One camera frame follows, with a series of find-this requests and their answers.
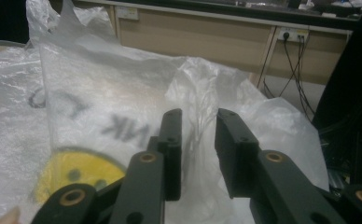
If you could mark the light wooden desk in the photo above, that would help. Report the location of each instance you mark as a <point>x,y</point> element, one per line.
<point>201,40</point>

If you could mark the clear plastic bag yellow face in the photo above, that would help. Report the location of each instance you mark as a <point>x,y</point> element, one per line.
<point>107,93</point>

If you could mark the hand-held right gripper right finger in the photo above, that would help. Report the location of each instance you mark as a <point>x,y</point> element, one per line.
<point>238,161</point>

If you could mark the white wall socket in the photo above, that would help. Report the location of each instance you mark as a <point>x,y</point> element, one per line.
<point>294,32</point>

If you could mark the white desk label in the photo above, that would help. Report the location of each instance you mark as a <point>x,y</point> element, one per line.
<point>127,13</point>

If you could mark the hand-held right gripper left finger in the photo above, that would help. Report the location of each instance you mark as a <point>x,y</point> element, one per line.
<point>171,161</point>

